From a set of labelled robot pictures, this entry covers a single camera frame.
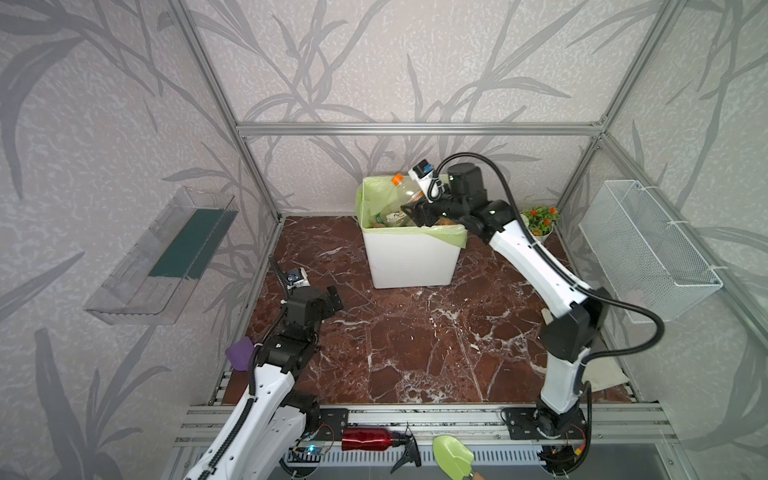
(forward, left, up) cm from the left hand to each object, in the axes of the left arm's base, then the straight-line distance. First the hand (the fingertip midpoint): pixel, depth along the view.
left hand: (324, 282), depth 80 cm
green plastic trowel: (-38, -34, -17) cm, 53 cm away
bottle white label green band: (+23, -17, +1) cm, 29 cm away
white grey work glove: (-18, -78, -18) cm, 82 cm away
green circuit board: (-36, +1, -18) cm, 40 cm away
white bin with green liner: (+10, -21, -1) cm, 23 cm away
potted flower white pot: (+27, -67, -3) cm, 72 cm away
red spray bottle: (-34, -17, -13) cm, 40 cm away
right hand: (+18, -24, +18) cm, 35 cm away
